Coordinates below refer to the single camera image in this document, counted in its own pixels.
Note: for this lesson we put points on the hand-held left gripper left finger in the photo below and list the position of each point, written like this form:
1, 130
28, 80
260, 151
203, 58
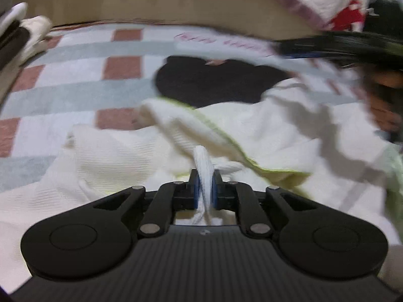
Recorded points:
195, 192

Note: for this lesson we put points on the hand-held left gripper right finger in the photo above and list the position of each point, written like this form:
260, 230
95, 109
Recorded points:
215, 192

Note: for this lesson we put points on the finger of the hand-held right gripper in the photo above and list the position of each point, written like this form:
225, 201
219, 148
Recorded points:
340, 45

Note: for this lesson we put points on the cream knit garment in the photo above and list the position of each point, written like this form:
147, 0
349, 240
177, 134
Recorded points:
283, 125

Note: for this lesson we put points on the person's right hand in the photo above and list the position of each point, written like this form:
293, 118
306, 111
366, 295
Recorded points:
381, 116

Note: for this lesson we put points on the dark cloth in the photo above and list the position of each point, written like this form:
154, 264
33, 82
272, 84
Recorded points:
385, 15

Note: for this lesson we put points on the black garment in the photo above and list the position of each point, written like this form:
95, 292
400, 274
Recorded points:
214, 81

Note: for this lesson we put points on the checkered pink grey blanket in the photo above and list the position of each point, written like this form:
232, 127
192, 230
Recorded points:
78, 78

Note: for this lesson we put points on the cream folded cloth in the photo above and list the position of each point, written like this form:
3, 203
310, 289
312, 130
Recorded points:
36, 33

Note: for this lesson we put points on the black folded cloth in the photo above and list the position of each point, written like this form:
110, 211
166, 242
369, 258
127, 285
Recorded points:
12, 42

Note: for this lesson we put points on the white folded cloth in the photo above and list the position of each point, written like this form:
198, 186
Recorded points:
14, 14

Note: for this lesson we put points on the beige bed frame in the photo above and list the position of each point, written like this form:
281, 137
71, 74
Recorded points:
157, 3

